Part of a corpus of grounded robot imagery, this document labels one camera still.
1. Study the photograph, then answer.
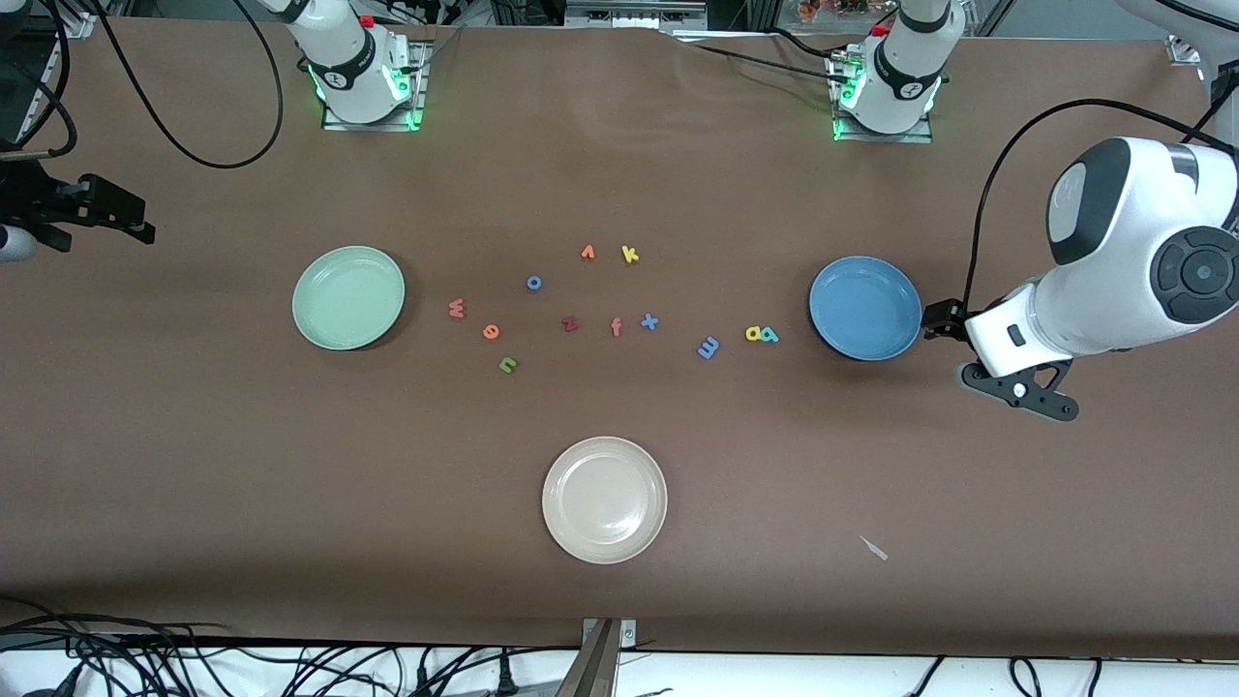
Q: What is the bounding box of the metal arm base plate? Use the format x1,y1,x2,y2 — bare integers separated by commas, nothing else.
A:
831,48,936,145
322,39,430,133

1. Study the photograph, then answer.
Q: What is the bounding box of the thin black table cable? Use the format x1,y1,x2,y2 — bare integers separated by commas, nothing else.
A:
668,29,853,88

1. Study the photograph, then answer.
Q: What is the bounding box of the beige plate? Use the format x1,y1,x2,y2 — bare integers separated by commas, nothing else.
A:
541,436,669,565

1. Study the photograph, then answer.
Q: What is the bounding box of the light green plate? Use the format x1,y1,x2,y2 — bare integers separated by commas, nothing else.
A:
291,245,407,351

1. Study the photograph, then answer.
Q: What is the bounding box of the blue plate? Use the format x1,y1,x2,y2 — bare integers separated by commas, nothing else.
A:
808,256,923,362

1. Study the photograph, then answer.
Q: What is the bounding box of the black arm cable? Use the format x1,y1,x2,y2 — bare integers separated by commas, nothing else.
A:
94,0,285,170
962,97,1239,303

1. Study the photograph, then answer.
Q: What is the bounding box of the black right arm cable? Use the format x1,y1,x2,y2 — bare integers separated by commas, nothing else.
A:
94,0,285,170

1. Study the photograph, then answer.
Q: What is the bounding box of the grey power strip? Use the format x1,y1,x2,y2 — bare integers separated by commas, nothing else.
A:
565,0,709,30

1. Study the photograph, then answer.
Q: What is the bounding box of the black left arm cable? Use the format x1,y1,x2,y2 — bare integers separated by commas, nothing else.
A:
962,97,1239,303

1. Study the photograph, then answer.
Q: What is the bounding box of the brown table mat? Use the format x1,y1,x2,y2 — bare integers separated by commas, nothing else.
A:
0,15,1239,659

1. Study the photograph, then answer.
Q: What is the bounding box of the aluminium frame post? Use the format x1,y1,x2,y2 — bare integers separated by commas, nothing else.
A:
557,618,640,697

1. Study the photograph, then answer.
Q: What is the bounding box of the black cable tangle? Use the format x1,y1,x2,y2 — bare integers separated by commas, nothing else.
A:
0,600,582,697

